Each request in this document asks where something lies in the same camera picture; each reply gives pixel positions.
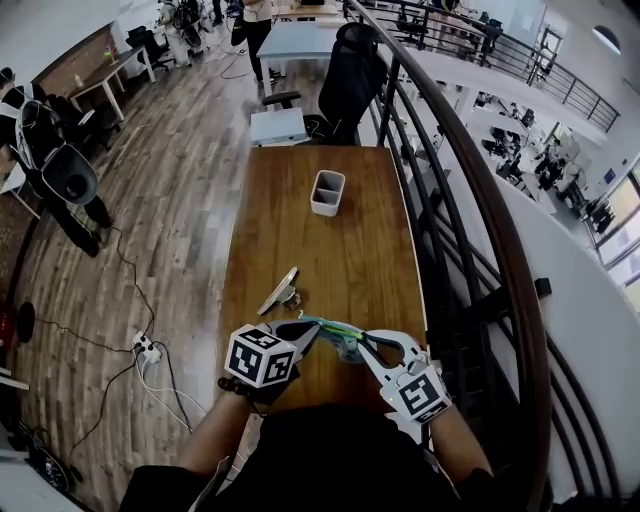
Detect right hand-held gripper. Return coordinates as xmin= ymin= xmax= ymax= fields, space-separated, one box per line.
xmin=357 ymin=329 xmax=453 ymax=441

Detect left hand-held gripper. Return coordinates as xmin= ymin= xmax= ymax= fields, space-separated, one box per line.
xmin=223 ymin=320 xmax=322 ymax=405

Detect light blue zip pouch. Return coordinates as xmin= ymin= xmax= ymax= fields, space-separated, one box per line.
xmin=298 ymin=310 xmax=369 ymax=365

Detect person's right forearm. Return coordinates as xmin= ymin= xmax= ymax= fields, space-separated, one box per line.
xmin=429 ymin=409 xmax=494 ymax=481

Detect person's left forearm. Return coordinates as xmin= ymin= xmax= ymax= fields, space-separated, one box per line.
xmin=177 ymin=392 xmax=254 ymax=479

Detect silver metal clip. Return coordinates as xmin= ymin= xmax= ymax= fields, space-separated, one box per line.
xmin=256 ymin=266 xmax=304 ymax=316

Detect person's black shirt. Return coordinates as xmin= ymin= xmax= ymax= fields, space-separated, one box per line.
xmin=119 ymin=404 xmax=551 ymax=512

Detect white divided pen holder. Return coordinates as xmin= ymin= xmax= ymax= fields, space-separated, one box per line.
xmin=309 ymin=169 xmax=347 ymax=218

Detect stair railing with wooden handrail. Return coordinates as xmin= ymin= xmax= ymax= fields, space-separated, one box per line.
xmin=344 ymin=0 xmax=621 ymax=512

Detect white power strip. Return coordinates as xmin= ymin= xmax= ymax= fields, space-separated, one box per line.
xmin=131 ymin=330 xmax=164 ymax=365

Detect white drawer cabinet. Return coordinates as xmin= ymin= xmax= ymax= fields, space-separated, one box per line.
xmin=249 ymin=107 xmax=309 ymax=148

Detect crowd of distant people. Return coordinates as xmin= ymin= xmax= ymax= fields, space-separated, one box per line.
xmin=479 ymin=92 xmax=621 ymax=236

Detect large glass window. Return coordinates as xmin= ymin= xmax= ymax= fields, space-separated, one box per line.
xmin=594 ymin=159 xmax=640 ymax=286

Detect black mesh highback office chair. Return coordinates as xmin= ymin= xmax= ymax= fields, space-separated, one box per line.
xmin=262 ymin=22 xmax=389 ymax=147

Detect black standing fan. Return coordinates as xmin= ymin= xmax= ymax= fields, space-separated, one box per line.
xmin=16 ymin=301 xmax=37 ymax=344

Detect black round device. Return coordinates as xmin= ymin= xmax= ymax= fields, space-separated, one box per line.
xmin=19 ymin=424 xmax=76 ymax=494

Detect light blue table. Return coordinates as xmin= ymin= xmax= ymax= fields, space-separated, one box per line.
xmin=255 ymin=22 xmax=344 ymax=96

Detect red fire equipment box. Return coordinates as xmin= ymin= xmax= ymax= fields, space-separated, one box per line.
xmin=0 ymin=299 xmax=16 ymax=346

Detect black metal balcony railing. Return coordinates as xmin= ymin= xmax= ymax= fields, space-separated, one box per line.
xmin=369 ymin=0 xmax=621 ymax=134

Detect black swivel office chair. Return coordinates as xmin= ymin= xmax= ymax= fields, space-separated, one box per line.
xmin=125 ymin=25 xmax=174 ymax=71

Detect small white table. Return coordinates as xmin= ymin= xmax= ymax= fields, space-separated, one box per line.
xmin=0 ymin=162 xmax=44 ymax=221

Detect light wooden top table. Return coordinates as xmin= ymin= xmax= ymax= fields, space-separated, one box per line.
xmin=272 ymin=2 xmax=346 ymax=21

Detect dark top white leg desk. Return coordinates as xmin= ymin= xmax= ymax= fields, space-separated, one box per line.
xmin=68 ymin=45 xmax=157 ymax=121

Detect black bead bracelet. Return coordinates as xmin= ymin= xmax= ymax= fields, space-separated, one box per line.
xmin=217 ymin=375 xmax=254 ymax=399

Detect black power cable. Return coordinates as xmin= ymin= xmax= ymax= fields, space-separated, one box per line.
xmin=107 ymin=227 xmax=157 ymax=341
xmin=154 ymin=340 xmax=194 ymax=434
xmin=67 ymin=357 xmax=139 ymax=481
xmin=32 ymin=318 xmax=136 ymax=354

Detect white cable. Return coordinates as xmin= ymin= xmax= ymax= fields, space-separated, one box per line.
xmin=134 ymin=357 xmax=209 ymax=434

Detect dome wall lamp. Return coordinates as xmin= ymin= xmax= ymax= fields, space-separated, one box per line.
xmin=592 ymin=25 xmax=622 ymax=55

